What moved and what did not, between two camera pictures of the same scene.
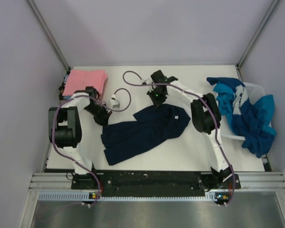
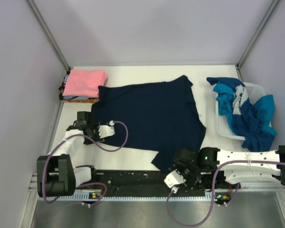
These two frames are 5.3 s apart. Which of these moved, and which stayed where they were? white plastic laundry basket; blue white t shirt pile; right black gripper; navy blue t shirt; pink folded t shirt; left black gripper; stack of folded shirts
Moved: navy blue t shirt; left black gripper; right black gripper
Stayed: stack of folded shirts; pink folded t shirt; white plastic laundry basket; blue white t shirt pile
